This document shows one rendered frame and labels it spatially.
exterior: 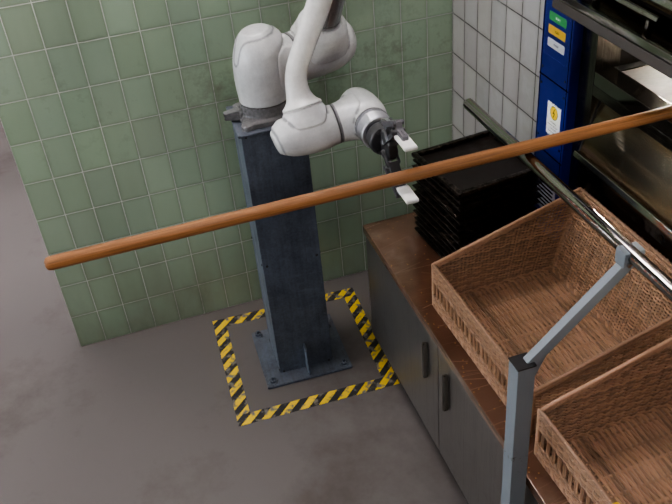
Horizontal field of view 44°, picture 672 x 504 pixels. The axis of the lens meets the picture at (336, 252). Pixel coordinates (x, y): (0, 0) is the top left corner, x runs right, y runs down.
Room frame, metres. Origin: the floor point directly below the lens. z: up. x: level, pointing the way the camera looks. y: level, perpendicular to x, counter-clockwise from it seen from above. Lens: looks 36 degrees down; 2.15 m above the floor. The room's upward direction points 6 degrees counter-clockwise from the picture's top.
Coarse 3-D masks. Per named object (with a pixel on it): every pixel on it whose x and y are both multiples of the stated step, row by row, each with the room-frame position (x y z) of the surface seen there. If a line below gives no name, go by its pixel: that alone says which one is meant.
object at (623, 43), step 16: (592, 0) 1.97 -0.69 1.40; (608, 0) 1.98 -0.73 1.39; (576, 16) 1.88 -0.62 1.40; (624, 16) 1.85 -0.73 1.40; (640, 16) 1.86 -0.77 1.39; (608, 32) 1.76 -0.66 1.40; (640, 32) 1.74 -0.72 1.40; (656, 32) 1.75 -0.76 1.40; (624, 48) 1.69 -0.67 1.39; (640, 48) 1.64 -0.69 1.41; (656, 64) 1.58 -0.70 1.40
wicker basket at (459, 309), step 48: (576, 192) 1.97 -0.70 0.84; (480, 240) 1.88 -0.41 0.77; (576, 240) 1.91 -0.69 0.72; (432, 288) 1.84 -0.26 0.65; (480, 288) 1.89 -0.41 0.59; (528, 288) 1.87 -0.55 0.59; (576, 288) 1.83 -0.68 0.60; (624, 288) 1.68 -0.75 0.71; (480, 336) 1.57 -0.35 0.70; (528, 336) 1.67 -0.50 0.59; (576, 336) 1.65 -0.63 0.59; (624, 336) 1.61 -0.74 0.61; (576, 384) 1.36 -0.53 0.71
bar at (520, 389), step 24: (480, 120) 1.86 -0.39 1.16; (504, 144) 1.73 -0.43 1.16; (600, 216) 1.37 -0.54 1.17; (624, 240) 1.28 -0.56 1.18; (624, 264) 1.24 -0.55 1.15; (648, 264) 1.20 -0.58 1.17; (600, 288) 1.24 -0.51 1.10; (576, 312) 1.23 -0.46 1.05; (552, 336) 1.22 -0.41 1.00; (528, 360) 1.20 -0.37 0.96; (528, 384) 1.19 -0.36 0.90; (528, 408) 1.19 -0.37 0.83; (528, 432) 1.19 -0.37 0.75; (504, 456) 1.22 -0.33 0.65; (504, 480) 1.21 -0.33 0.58
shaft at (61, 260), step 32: (576, 128) 1.69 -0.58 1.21; (608, 128) 1.69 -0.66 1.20; (448, 160) 1.60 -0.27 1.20; (480, 160) 1.61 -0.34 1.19; (320, 192) 1.53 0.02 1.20; (352, 192) 1.53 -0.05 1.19; (192, 224) 1.46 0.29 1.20; (224, 224) 1.47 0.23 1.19; (64, 256) 1.39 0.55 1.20; (96, 256) 1.40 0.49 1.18
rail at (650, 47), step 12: (564, 0) 1.94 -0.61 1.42; (576, 0) 1.90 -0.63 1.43; (588, 12) 1.84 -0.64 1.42; (600, 12) 1.81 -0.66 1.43; (612, 24) 1.75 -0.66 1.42; (624, 24) 1.73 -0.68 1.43; (624, 36) 1.70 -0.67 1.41; (636, 36) 1.66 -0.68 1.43; (648, 48) 1.62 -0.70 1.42; (660, 48) 1.59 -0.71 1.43
